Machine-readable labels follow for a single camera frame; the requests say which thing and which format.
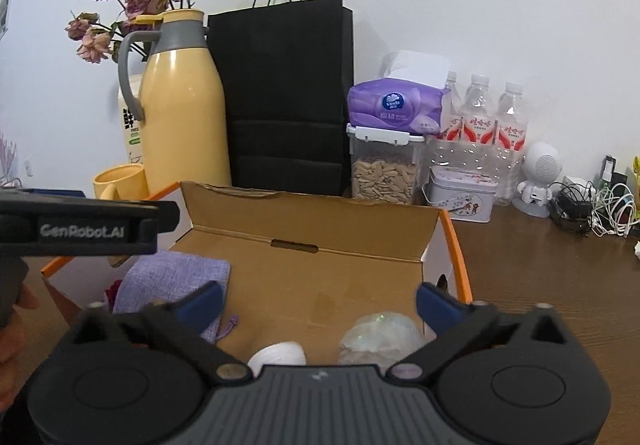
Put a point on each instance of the yellow mug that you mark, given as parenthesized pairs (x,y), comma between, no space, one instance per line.
(122,180)

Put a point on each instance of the white milk carton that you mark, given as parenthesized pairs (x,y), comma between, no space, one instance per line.
(131,135)

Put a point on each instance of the white bottle cap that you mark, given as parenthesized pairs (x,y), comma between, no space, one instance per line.
(277,355)

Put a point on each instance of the black paper bag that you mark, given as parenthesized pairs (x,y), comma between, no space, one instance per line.
(285,90)

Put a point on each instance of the clear crumpled plastic bag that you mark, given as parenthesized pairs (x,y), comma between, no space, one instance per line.
(380,335)

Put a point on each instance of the white tin box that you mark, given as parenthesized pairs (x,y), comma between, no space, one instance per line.
(462,200)

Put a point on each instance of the purple tissue pack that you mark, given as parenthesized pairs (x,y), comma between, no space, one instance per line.
(395,105)

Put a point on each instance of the yellow thermos jug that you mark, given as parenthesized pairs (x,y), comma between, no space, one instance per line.
(180,115)

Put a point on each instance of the orange cardboard box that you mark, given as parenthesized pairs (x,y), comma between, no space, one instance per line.
(310,285)

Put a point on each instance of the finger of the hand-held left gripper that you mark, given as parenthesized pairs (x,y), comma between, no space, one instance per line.
(167,215)

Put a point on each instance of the white robot speaker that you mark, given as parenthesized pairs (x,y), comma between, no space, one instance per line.
(542,165)

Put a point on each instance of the black power adapter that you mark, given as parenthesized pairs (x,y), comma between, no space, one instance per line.
(611,170)

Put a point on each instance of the clear seed container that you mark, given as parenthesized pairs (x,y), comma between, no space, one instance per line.
(382,175)

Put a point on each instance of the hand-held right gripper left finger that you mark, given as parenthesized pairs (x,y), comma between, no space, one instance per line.
(206,302)

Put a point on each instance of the person's left hand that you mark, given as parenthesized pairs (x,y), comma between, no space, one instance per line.
(10,355)

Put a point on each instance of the purple fabric pouch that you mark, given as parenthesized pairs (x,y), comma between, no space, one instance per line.
(165,275)

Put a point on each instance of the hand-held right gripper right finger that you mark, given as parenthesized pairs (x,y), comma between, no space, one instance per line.
(434,305)

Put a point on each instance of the clear water bottle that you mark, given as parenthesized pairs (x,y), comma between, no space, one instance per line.
(479,125)
(512,130)
(452,125)

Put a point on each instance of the yellow pink packet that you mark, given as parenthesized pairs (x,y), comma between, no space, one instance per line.
(636,170)

